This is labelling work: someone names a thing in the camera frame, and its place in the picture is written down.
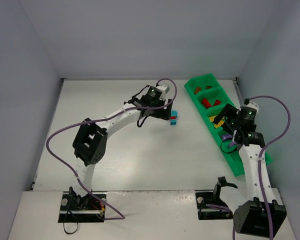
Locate yellow small lego brick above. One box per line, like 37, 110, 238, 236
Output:
214, 120, 224, 129

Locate purple cable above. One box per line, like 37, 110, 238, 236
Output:
232, 95, 291, 240
46, 78, 178, 221

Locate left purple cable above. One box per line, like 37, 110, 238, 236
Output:
46, 78, 178, 221

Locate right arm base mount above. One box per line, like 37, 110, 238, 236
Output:
195, 190, 233, 221

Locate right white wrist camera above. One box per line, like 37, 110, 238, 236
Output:
243, 98, 259, 113

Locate green compartment tray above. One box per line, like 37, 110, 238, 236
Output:
183, 72, 273, 178

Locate yellow lego plate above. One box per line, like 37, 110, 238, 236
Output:
209, 115, 216, 122

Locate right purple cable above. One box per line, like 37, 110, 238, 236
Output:
232, 95, 291, 240

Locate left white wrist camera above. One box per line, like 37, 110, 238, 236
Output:
156, 84, 170, 99

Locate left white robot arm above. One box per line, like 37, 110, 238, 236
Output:
72, 84, 172, 191

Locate purple lego piece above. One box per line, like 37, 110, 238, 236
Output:
221, 133, 233, 141

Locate red lego brick single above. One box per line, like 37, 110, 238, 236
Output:
213, 99, 222, 106

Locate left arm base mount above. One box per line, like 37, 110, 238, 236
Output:
58, 192, 106, 223

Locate small teal lego cube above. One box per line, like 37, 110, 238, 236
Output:
169, 119, 177, 126

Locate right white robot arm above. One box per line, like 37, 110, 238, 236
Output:
213, 102, 287, 240

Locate blue round lego piece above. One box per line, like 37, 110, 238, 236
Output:
171, 110, 178, 117

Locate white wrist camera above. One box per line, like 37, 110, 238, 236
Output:
156, 84, 170, 99
243, 98, 259, 113

